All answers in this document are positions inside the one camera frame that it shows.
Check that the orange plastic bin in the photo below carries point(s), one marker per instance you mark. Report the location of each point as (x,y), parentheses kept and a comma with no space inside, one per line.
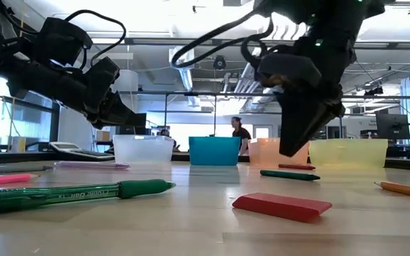
(265,151)

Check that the white desk calculator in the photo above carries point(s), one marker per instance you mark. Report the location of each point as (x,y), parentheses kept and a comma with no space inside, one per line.
(80,151)

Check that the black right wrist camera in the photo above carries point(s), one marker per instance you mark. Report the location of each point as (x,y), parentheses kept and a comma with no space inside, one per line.
(290,69)

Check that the green crayon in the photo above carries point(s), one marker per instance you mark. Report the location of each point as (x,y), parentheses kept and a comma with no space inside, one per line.
(290,175)

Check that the pink pencil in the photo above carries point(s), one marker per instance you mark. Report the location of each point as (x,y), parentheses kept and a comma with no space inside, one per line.
(2,179)

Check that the person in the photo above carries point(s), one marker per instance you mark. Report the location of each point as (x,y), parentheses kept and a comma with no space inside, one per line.
(242,137)

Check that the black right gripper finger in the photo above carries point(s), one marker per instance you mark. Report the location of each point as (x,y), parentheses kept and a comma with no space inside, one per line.
(320,113)
(290,117)

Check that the red eraser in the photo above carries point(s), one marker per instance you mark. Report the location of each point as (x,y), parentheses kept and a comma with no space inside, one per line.
(283,206)

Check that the green ballpoint pen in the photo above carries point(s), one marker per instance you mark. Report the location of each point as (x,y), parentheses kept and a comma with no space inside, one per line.
(141,188)

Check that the blue plastic bin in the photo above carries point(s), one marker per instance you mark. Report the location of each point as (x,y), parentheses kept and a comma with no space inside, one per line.
(214,151)

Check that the yellow plastic bin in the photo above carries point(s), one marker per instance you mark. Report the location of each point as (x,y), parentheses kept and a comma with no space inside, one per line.
(349,153)

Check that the red crayon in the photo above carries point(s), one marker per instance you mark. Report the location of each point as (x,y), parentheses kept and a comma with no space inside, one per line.
(297,166)

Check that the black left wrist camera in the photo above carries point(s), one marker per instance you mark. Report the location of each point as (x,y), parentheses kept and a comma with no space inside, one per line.
(62,41)

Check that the clear plastic bin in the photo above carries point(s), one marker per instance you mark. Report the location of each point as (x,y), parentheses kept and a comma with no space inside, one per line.
(142,149)

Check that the brown cardboard box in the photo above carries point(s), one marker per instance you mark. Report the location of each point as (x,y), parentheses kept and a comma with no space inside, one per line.
(102,136)

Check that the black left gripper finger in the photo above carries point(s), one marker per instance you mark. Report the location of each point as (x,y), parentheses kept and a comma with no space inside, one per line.
(102,96)

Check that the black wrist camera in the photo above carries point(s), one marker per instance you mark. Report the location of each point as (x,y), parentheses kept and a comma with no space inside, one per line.
(290,69)
(62,41)

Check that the grey crayon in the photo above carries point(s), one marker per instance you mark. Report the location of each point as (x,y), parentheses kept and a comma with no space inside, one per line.
(13,169)

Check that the black aluminium table frame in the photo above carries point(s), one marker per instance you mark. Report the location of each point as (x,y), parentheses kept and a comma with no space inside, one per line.
(408,163)

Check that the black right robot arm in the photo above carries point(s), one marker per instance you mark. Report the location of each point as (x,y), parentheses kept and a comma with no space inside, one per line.
(333,14)

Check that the orange pencil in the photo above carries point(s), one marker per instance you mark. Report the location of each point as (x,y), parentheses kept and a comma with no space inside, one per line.
(408,190)

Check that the light purple pen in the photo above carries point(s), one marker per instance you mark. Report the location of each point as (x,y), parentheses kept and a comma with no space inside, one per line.
(91,165)

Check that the black computer monitor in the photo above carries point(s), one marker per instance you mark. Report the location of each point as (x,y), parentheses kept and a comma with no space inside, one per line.
(393,126)
(138,128)

